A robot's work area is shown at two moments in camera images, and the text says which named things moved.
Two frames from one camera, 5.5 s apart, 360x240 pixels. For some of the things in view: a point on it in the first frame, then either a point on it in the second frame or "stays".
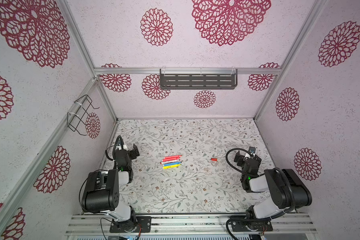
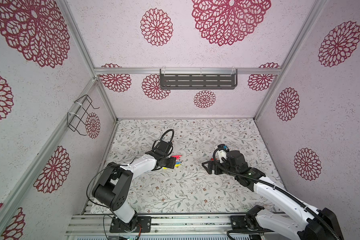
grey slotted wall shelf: (196, 79) stays
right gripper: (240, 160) to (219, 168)
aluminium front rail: (191, 224) stays
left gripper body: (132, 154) to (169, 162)
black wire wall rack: (77, 118) stays
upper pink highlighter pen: (173, 156) stays
